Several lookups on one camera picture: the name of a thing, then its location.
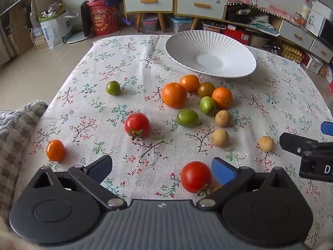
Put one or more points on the red cardboard box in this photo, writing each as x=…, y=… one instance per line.
x=238, y=35

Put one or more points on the clear plastic storage box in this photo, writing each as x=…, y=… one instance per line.
x=180, y=24

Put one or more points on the black flat panel stand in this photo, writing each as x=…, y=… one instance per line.
x=86, y=31

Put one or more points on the red tomato with stem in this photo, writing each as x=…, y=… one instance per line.
x=137, y=126

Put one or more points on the floral tablecloth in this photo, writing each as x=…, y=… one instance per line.
x=278, y=97

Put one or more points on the yellow egg carton stack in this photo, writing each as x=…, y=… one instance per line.
x=292, y=53

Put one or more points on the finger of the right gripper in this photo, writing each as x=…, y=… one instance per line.
x=296, y=144
x=327, y=128

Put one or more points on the tan longan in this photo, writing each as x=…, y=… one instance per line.
x=222, y=118
x=266, y=144
x=220, y=138

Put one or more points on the pink cloth on cabinet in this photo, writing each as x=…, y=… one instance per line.
x=266, y=7

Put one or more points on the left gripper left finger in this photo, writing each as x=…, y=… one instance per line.
x=90, y=177

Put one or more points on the checkered grey cushion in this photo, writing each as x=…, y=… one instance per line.
x=17, y=128

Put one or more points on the large orange mandarin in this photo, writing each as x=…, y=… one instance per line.
x=174, y=95

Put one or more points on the small orange mandarin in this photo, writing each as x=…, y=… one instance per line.
x=222, y=97

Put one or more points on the low wooden tv cabinet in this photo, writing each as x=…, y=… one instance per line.
x=289, y=30

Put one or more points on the wooden bookshelf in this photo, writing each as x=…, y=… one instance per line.
x=16, y=26

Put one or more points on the white ribbed plate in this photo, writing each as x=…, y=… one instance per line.
x=211, y=53

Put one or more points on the olive brown tomato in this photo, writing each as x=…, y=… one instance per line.
x=206, y=89

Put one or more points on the red snack bucket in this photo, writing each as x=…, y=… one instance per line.
x=103, y=18

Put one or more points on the white paper shopping bag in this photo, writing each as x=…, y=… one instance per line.
x=56, y=24

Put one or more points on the small orange cherry tomato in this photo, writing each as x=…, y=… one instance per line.
x=55, y=150

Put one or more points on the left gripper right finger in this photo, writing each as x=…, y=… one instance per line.
x=232, y=180

